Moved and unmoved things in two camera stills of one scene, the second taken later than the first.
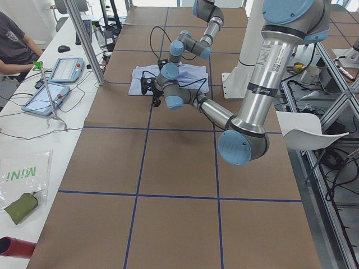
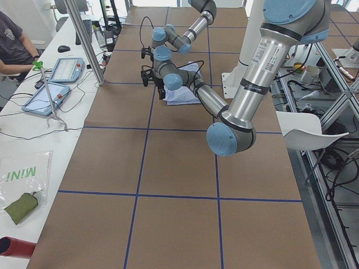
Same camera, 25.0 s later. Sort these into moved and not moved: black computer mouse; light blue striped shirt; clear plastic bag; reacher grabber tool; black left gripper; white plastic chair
Moved: black left gripper; light blue striped shirt
Not moved: clear plastic bag; white plastic chair; black computer mouse; reacher grabber tool
